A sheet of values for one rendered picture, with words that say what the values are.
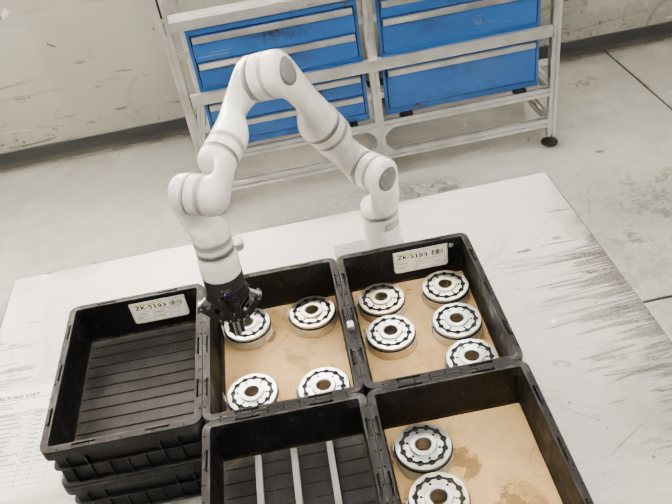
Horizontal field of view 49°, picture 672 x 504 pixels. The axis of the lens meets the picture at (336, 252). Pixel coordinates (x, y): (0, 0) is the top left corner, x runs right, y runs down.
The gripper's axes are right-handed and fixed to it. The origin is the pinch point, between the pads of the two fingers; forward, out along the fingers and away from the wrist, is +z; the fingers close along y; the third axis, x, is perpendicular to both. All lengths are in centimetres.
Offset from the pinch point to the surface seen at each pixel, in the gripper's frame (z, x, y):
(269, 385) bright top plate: 12.2, -5.7, 3.7
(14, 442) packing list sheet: 28, 7, -57
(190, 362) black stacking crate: 15.4, 8.1, -13.3
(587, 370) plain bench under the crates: 27, -5, 71
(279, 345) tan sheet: 15.0, 7.7, 6.3
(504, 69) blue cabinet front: 53, 194, 118
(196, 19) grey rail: 5, 190, -12
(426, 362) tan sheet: 14.8, -5.3, 35.8
